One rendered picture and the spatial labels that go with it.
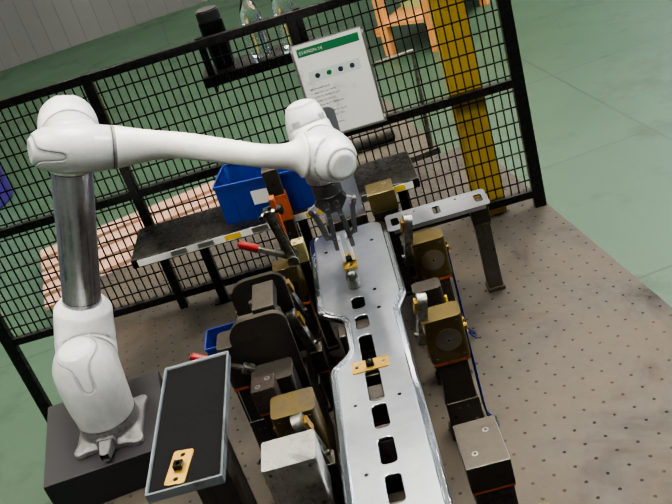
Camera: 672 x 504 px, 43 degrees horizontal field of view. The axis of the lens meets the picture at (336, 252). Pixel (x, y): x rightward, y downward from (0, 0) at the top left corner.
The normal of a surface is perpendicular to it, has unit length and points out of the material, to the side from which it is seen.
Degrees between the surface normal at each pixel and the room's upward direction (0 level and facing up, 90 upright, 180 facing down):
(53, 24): 90
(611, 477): 0
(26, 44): 90
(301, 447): 0
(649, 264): 0
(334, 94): 90
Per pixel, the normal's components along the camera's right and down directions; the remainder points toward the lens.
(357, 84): 0.08, 0.47
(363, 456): -0.27, -0.84
